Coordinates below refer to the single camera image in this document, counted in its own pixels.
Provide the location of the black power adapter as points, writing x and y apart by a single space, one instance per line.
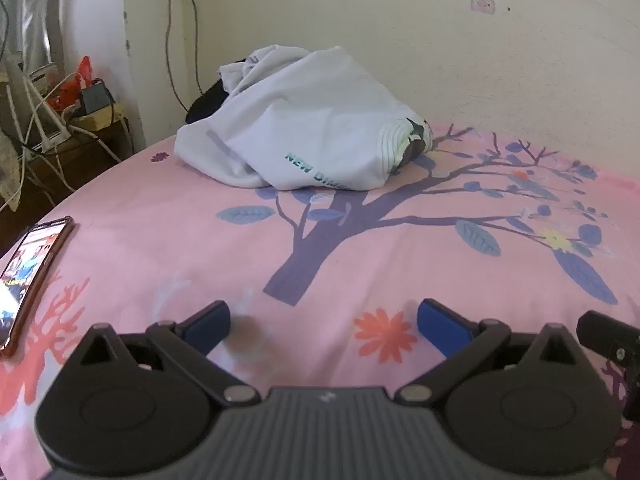
95 100

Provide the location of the red plastic bag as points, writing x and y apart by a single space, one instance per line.
67 91

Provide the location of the grey curtain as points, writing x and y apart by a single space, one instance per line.
35 5

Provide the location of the black garment with striped trim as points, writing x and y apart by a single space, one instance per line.
205 105

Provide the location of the black garment with red print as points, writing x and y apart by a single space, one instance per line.
416 147

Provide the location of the white printed t-shirt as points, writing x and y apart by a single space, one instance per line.
310 120

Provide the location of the wooden side table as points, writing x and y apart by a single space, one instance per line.
75 165

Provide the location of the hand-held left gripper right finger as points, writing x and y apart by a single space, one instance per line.
440 326

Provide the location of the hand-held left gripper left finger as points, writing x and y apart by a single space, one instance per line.
210 326

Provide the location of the small wall sticker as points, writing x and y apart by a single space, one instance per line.
483 4

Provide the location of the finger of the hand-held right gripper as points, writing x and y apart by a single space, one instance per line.
605 332

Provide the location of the smartphone with red case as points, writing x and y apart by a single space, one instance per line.
25 280

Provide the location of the pink floral bedsheet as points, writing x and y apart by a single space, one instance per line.
150 240

